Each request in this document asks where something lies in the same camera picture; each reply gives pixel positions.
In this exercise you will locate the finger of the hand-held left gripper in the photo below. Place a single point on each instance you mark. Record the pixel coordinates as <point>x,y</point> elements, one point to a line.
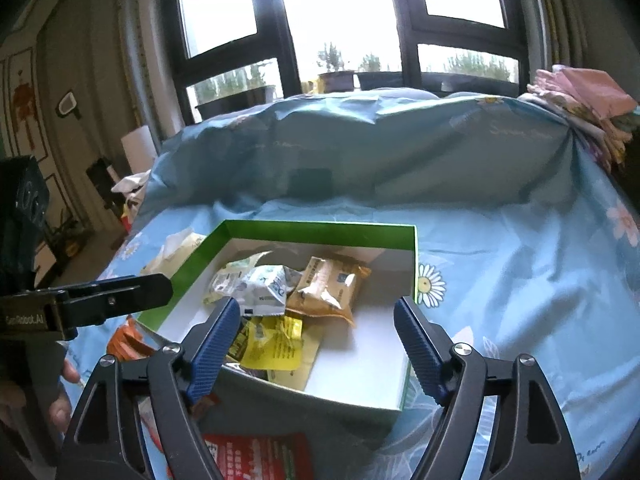
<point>130,292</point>

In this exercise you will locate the tan snack packet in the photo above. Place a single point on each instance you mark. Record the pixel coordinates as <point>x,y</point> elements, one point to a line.
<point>325,290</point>

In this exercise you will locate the dark plant pot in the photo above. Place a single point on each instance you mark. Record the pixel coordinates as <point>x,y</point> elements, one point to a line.
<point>336,81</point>
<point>380,80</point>

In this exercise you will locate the black chair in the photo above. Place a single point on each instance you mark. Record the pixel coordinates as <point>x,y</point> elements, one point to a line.
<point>102,175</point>

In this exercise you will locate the stack of folded pink cloths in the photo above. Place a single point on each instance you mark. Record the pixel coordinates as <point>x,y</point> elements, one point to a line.
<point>590,100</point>

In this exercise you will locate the cartoon wall picture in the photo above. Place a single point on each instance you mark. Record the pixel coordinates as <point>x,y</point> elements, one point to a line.
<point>25,100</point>

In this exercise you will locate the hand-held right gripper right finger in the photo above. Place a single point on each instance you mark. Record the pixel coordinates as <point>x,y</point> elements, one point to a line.
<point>420,355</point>

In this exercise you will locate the yellow snack packet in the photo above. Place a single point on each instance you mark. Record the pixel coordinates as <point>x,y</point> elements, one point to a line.
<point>272,345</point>

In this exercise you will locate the red snack packet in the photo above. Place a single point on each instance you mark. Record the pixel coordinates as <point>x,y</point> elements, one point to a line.
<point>255,457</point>

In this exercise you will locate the dark framed window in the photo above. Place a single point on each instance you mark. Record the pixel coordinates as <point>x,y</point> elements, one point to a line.
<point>340,10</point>

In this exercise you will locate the white paper roll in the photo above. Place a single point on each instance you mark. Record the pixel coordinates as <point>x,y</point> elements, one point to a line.
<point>137,152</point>

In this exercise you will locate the person's left hand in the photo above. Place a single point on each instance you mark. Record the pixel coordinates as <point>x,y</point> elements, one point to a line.
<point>61,412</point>

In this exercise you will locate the white wall switch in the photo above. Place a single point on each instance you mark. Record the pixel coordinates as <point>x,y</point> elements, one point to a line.
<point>67,105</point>

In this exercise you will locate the white grey snack packet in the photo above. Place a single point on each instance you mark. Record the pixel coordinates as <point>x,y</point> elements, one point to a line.
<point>265,287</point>

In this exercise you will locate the white crumpled cloth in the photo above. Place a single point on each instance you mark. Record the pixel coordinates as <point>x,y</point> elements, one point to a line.
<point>131,187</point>

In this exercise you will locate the blue floral bedsheet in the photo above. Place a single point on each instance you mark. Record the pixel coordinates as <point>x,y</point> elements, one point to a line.
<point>500,260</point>

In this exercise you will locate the grey curtain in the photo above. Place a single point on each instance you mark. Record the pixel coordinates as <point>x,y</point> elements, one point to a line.
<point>560,10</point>

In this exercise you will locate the white tissue box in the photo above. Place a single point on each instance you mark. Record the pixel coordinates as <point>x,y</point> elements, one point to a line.
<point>180,250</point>

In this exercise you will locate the orange brown snack packet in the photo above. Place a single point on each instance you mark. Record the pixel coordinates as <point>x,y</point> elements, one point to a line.
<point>125,342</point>

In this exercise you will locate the green cardboard box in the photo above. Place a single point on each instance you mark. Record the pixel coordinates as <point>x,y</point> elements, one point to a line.
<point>360,360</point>

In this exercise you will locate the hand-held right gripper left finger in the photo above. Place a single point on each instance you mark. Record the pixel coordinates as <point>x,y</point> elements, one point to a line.
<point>215,345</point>

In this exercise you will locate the long dark planter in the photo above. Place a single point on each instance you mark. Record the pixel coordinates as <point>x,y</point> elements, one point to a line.
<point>235,100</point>

